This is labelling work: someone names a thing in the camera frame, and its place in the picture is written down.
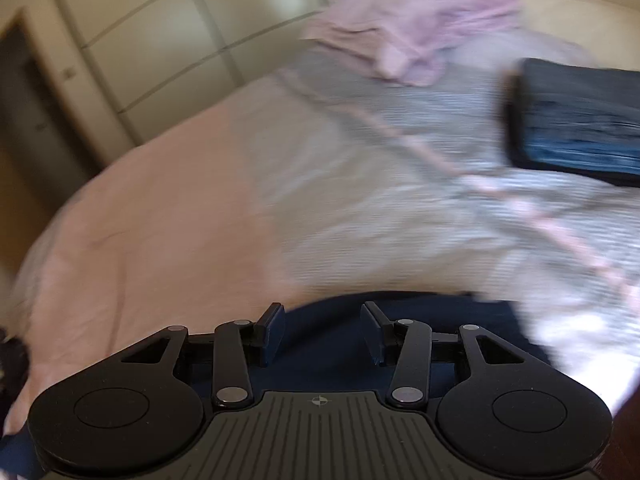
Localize navy blue garment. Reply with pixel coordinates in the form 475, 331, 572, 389
1, 292, 551, 479

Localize grey herringbone blanket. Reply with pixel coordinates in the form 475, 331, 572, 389
229, 50, 639, 410

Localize pink quilted bedspread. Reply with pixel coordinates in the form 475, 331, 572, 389
1, 105, 309, 434

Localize stack of folded jeans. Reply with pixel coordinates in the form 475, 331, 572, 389
504, 58, 639, 188

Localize folded lilac blanket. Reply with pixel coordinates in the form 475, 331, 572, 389
302, 0, 521, 87

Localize cream glossy wardrobe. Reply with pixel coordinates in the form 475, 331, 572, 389
52, 0, 326, 161

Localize cream padded headboard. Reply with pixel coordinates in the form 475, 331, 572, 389
521, 0, 640, 72

